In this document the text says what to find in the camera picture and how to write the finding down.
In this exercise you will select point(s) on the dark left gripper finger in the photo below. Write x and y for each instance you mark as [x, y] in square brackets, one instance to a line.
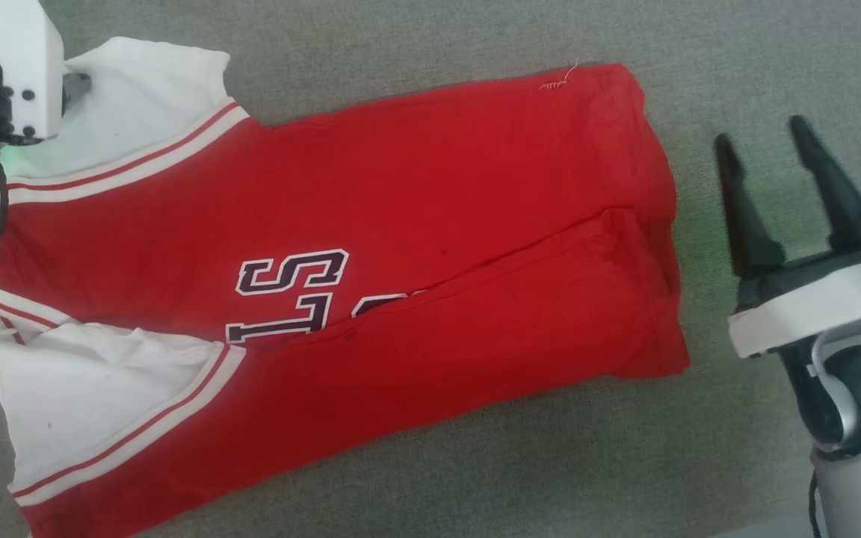
[75, 84]

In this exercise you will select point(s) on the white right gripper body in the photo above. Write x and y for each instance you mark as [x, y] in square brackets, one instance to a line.
[819, 306]

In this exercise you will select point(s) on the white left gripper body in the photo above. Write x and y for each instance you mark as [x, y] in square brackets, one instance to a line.
[27, 67]

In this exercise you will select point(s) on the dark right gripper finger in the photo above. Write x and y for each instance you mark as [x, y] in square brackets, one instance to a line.
[748, 217]
[834, 194]

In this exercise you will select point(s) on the red and white jersey shirt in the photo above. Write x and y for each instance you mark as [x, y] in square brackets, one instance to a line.
[400, 224]

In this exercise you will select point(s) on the grey-green fabric sofa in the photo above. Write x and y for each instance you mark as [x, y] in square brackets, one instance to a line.
[737, 60]

